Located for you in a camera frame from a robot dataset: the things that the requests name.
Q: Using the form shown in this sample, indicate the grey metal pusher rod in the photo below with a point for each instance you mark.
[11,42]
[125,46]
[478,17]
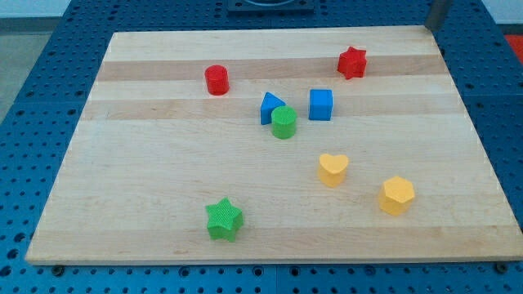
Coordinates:
[436,16]

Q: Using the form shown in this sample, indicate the red star block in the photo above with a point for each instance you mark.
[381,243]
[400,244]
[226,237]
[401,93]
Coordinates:
[352,63]

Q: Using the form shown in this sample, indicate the wooden board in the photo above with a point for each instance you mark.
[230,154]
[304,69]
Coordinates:
[153,148]

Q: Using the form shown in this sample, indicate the green star block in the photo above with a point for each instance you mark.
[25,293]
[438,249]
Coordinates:
[224,220]

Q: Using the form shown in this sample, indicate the blue cube block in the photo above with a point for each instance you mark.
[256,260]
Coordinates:
[321,104]

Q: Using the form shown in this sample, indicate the green cylinder block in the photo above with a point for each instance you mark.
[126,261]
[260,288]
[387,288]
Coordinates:
[284,122]

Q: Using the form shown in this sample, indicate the yellow hexagon block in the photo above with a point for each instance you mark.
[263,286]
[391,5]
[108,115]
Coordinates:
[396,196]

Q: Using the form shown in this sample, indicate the blue triangle block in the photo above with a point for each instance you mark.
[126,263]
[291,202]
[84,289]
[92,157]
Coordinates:
[269,103]

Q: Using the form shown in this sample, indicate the yellow heart block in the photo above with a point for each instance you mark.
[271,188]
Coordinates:
[332,169]

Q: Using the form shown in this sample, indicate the red cylinder block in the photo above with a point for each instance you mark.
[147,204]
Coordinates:
[216,77]

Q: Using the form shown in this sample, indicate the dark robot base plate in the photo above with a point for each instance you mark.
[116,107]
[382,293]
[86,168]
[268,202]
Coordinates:
[240,6]

